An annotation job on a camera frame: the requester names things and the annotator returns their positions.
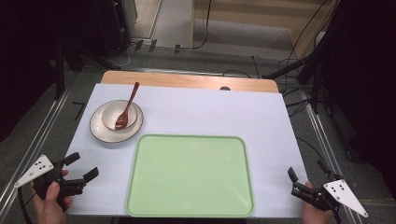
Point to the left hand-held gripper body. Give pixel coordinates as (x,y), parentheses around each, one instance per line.
(46,180)

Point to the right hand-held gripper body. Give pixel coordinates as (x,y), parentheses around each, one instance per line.
(330,194)

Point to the person's right hand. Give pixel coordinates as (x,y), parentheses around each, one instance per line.
(313,214)

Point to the person's left hand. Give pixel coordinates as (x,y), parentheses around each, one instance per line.
(49,207)

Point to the white plate with dark rim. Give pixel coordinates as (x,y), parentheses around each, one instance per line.
(107,132)

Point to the white bowl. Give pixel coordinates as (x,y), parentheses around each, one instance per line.
(113,113)

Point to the brown wooden spoon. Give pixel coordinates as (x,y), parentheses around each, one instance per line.
(123,119)

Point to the black stand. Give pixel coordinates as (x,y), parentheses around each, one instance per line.
(62,62)
(305,68)

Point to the light green tray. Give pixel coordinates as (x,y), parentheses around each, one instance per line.
(190,177)

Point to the dark round table grommet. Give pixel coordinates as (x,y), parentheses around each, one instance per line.
(225,88)

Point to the white table mat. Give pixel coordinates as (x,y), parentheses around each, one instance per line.
(202,112)

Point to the wooden table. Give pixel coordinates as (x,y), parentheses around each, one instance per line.
(186,80)

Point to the aluminium floor rail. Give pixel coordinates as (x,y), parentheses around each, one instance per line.
(34,146)
(323,146)

